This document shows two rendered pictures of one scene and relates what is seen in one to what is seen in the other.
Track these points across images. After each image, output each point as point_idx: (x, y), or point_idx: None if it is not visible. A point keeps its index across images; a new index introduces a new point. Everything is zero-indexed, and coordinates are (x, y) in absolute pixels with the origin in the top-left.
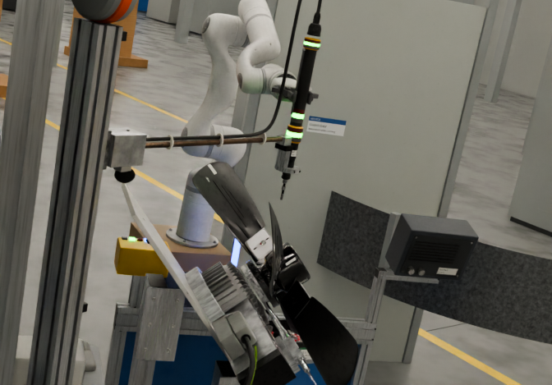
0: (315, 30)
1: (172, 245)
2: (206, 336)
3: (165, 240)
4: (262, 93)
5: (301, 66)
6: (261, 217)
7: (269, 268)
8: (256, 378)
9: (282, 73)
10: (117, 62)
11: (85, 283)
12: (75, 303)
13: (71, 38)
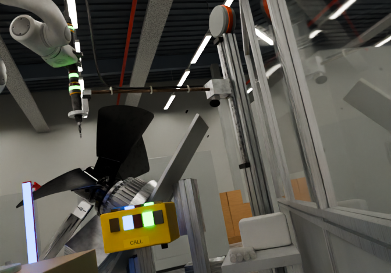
0: (70, 22)
1: (39, 263)
2: None
3: (32, 266)
4: (48, 47)
5: (75, 43)
6: (96, 149)
7: (117, 175)
8: None
9: None
10: (219, 55)
11: (239, 152)
12: None
13: (236, 41)
